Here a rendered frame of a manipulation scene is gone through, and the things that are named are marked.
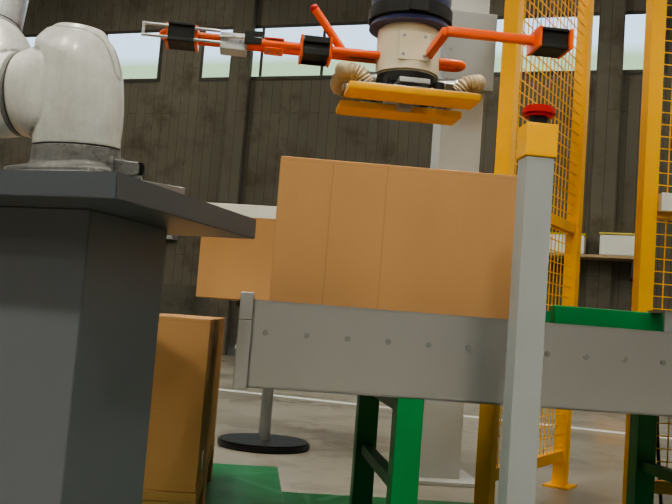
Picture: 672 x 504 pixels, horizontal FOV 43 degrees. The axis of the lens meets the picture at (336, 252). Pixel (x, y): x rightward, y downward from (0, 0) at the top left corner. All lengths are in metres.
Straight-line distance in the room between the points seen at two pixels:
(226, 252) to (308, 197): 1.59
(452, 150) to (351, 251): 1.32
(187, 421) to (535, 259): 0.87
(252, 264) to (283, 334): 1.74
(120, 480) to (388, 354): 0.65
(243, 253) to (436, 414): 1.05
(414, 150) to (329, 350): 9.33
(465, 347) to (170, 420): 0.70
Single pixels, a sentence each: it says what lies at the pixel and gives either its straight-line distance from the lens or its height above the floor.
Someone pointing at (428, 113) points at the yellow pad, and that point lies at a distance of 2.39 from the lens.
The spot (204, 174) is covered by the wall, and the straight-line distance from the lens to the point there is 12.10.
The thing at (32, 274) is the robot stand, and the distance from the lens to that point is 1.49.
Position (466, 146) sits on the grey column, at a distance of 3.32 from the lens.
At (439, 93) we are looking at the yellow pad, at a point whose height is 1.15.
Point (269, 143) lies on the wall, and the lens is 11.79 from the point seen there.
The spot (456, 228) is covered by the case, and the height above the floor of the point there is 0.81.
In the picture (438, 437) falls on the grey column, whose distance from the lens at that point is 3.27.
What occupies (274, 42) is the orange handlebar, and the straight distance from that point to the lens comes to 2.31.
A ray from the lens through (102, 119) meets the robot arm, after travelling 1.56.
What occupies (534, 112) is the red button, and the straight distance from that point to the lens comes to 1.84.
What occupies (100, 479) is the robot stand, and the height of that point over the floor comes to 0.27.
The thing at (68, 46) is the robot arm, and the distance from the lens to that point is 1.58.
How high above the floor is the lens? 0.56
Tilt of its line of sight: 5 degrees up
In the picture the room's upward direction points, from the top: 4 degrees clockwise
